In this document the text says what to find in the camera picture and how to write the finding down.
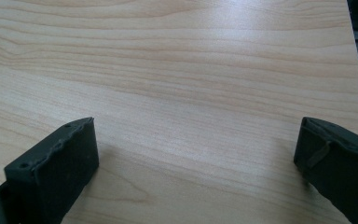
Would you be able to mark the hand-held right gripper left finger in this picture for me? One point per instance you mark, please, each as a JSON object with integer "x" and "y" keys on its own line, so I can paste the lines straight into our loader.
{"x": 59, "y": 168}

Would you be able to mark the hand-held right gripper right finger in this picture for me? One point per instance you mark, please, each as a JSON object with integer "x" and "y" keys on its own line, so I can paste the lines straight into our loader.
{"x": 338, "y": 168}

